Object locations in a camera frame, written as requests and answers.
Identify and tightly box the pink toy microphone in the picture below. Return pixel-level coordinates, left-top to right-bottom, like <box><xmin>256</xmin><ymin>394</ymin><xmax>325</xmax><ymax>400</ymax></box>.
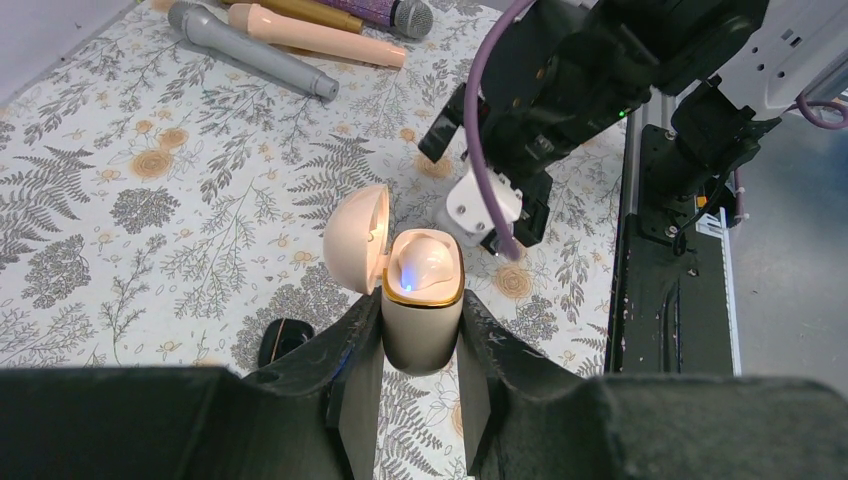
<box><xmin>228</xmin><ymin>3</ymin><xmax>407</xmax><ymax>69</ymax></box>

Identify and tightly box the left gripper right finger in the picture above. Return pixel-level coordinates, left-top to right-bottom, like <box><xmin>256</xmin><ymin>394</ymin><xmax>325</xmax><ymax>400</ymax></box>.
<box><xmin>456</xmin><ymin>292</ymin><xmax>847</xmax><ymax>479</ymax></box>

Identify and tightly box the purple glitter toy microphone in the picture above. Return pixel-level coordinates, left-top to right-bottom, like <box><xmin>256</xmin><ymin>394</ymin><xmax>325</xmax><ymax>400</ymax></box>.
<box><xmin>320</xmin><ymin>0</ymin><xmax>434</xmax><ymax>39</ymax></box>

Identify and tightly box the grey toy microphone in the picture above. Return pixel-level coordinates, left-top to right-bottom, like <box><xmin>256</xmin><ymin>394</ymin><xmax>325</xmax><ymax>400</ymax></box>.
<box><xmin>167</xmin><ymin>1</ymin><xmax>339</xmax><ymax>101</ymax></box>

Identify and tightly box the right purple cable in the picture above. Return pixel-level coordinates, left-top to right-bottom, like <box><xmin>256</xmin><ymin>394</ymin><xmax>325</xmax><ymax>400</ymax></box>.
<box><xmin>462</xmin><ymin>0</ymin><xmax>848</xmax><ymax>263</ymax></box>

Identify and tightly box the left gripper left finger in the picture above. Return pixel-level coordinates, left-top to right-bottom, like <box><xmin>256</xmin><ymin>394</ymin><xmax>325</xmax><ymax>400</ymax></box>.
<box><xmin>1</xmin><ymin>294</ymin><xmax>383</xmax><ymax>479</ymax></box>

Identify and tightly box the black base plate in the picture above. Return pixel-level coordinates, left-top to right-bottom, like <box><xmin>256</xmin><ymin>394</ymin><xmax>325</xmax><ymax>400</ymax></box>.
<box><xmin>604</xmin><ymin>106</ymin><xmax>741</xmax><ymax>376</ymax></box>

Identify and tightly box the black earbud charging case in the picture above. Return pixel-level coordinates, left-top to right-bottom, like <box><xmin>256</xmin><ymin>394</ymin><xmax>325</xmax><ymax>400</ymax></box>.
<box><xmin>257</xmin><ymin>318</ymin><xmax>315</xmax><ymax>368</ymax></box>

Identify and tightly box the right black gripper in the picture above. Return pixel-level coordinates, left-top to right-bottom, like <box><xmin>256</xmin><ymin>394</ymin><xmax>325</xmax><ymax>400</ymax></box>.
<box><xmin>417</xmin><ymin>82</ymin><xmax>554</xmax><ymax>256</ymax></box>

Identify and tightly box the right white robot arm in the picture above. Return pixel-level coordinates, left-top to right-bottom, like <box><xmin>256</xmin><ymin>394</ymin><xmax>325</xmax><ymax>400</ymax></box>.
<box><xmin>419</xmin><ymin>1</ymin><xmax>847</xmax><ymax>255</ymax></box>

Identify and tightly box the pink earbud charging case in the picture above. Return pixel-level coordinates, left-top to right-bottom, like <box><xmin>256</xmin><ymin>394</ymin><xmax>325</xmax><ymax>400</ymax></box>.
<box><xmin>323</xmin><ymin>185</ymin><xmax>465</xmax><ymax>376</ymax></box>

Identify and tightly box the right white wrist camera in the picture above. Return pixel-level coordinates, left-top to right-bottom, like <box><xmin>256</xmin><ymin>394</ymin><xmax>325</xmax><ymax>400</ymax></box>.
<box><xmin>433</xmin><ymin>167</ymin><xmax>523</xmax><ymax>247</ymax></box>

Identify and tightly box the gold toy microphone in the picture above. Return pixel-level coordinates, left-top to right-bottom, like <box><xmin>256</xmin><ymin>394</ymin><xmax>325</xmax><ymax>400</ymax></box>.
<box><xmin>221</xmin><ymin>0</ymin><xmax>364</xmax><ymax>34</ymax></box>

